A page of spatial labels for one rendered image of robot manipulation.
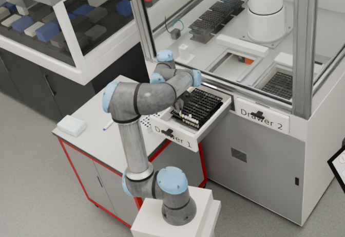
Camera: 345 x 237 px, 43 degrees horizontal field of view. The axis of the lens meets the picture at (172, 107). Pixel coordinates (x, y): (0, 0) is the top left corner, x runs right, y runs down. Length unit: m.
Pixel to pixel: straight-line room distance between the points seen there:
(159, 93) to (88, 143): 0.99
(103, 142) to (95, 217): 0.81
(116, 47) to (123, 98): 1.35
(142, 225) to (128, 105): 0.61
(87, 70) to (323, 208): 1.69
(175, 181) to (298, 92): 0.68
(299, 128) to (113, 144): 0.96
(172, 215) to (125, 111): 0.53
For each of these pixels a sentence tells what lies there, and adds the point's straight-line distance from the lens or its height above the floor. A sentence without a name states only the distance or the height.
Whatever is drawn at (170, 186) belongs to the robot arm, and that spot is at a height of 1.06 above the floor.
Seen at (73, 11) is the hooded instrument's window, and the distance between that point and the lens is 2.62.
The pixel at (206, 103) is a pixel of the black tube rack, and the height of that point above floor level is 0.90.
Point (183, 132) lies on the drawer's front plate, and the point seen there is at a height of 0.92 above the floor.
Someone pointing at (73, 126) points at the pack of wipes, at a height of 0.80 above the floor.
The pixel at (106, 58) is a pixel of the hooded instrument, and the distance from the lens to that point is 2.85.
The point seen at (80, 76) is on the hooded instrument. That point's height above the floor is 0.87.
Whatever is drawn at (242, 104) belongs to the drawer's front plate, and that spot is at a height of 0.91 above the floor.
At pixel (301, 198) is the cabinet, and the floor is 0.34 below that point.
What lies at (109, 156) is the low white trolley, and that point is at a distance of 2.36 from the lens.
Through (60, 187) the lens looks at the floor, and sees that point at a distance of 3.37.
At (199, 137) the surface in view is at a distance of 2.17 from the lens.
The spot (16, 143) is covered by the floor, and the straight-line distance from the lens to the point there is 3.89.
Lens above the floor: 2.43
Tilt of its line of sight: 41 degrees down
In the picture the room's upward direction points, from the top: 13 degrees counter-clockwise
